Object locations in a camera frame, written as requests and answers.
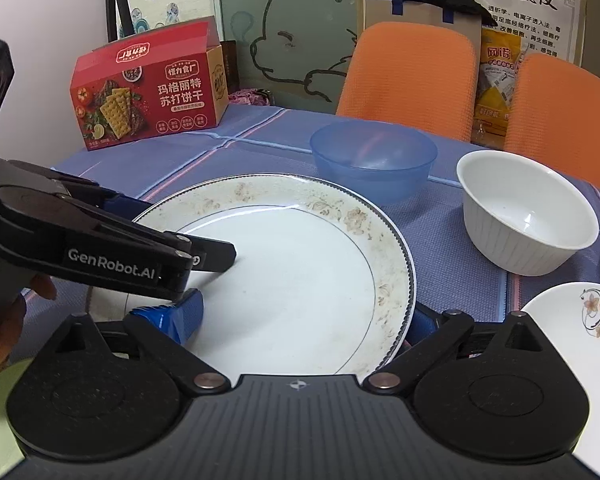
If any yellow snack bag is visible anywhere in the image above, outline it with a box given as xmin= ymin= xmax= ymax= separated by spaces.
xmin=471 ymin=27 xmax=529 ymax=150

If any orange chair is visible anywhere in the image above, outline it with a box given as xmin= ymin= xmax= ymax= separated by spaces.
xmin=504 ymin=53 xmax=600 ymax=188
xmin=337 ymin=22 xmax=478 ymax=142

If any blue plastic bowl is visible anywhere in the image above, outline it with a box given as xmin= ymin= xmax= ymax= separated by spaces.
xmin=310 ymin=120 xmax=438 ymax=205

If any white deep plate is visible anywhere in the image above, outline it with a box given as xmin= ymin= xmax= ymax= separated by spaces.
xmin=524 ymin=282 xmax=600 ymax=475

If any white ribbed bowl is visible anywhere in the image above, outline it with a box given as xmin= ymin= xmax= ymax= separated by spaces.
xmin=456 ymin=151 xmax=600 ymax=276

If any left orange chair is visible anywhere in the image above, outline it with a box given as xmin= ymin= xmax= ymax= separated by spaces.
xmin=337 ymin=22 xmax=478 ymax=142

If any cat drawing glass board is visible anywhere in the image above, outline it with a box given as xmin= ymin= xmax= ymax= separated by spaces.
xmin=219 ymin=0 xmax=360 ymax=114

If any brown paper bag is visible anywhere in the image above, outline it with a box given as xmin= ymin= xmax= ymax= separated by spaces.
xmin=363 ymin=0 xmax=482 ymax=61

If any red cracker box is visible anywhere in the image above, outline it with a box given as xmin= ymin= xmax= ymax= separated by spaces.
xmin=70 ymin=16 xmax=228 ymax=151

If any black floor stand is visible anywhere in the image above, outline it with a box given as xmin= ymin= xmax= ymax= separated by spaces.
xmin=105 ymin=0 xmax=135 ymax=42

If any person's left hand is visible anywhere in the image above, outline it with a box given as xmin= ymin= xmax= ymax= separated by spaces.
xmin=0 ymin=274 xmax=57 ymax=371

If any floral rimmed white plate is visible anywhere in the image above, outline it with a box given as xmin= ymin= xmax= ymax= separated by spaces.
xmin=136 ymin=174 xmax=416 ymax=379

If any right orange chair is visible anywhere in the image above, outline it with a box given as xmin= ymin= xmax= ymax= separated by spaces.
xmin=504 ymin=53 xmax=600 ymax=188

